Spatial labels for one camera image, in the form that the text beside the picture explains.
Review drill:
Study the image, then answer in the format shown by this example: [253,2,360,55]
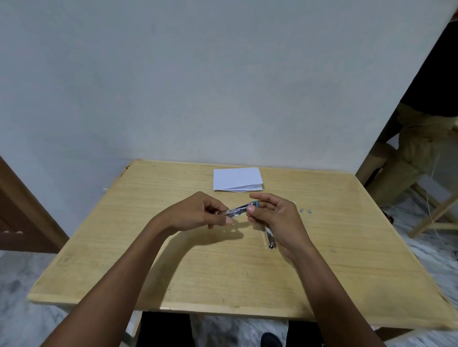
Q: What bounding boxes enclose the brown wooden door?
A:
[0,155,70,255]

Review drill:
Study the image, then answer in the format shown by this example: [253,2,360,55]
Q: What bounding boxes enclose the stack of white paper sheets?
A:
[213,167,265,194]

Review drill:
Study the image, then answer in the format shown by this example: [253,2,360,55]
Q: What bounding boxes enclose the person's right hand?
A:
[246,193,316,264]

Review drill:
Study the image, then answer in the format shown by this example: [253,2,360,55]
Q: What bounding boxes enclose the person's left forearm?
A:
[39,219,176,347]

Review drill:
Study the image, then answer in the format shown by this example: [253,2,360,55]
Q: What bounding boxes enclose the person's right forearm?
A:
[283,247,388,347]

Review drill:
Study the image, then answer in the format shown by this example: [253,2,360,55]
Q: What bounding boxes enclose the person's dark shoe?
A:
[261,332,284,347]

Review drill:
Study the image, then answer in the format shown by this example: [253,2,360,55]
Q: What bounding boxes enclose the person's left hand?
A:
[155,191,235,235]

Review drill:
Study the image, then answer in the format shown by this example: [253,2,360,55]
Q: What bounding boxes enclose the small blue metal stapler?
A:
[215,202,278,250]

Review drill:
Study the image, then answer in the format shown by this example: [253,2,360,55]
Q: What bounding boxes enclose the person's black trousers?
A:
[136,311,323,347]

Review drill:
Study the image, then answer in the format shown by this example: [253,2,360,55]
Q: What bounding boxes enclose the wooden stool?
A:
[407,179,458,239]

